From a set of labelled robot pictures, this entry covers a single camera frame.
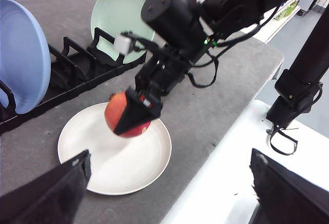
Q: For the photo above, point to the blue plate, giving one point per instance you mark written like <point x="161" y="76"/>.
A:
<point x="25" y="65"/>

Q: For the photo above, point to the black plate rack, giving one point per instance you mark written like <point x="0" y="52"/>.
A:
<point x="74" y="71"/>

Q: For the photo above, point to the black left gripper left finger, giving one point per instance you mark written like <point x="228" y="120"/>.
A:
<point x="53" y="197"/>

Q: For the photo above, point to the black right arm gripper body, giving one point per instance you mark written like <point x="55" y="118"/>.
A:
<point x="164" y="70"/>

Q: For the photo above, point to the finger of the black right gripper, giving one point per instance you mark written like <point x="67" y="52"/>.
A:
<point x="140" y="107"/>

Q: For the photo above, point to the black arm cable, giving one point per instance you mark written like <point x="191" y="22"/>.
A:
<point x="213" y="51"/>

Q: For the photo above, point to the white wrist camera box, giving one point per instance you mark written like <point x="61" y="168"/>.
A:
<point x="122" y="44"/>

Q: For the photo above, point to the green plate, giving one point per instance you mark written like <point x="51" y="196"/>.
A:
<point x="115" y="17"/>

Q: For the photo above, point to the white side table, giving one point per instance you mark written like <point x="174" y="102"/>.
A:
<point x="221" y="189"/>

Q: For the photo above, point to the red pomegranate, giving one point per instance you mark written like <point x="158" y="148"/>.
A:
<point x="115" y="106"/>

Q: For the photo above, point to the white plate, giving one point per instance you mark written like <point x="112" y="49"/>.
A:
<point x="119" y="165"/>

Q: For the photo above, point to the black robot arm base link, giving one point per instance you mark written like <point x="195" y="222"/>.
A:
<point x="300" y="87"/>

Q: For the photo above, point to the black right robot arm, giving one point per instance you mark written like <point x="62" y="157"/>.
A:
<point x="185" y="31"/>

